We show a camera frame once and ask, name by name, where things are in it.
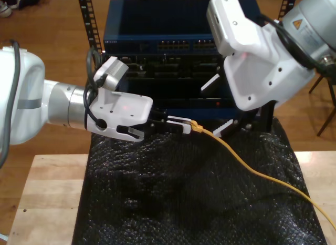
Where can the black rack server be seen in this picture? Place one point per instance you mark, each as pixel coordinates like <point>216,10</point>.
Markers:
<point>162,67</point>

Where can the black perforated rack upright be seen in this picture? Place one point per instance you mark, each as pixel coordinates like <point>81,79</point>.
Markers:
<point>90,21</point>
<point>287,3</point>

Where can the blue network switch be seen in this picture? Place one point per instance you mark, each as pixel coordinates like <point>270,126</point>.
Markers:
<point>157,19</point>

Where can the black bubble mat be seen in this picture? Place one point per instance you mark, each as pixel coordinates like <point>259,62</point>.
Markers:
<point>170,197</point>

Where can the white sneaker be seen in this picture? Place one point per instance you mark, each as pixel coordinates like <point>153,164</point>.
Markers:
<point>4,9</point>

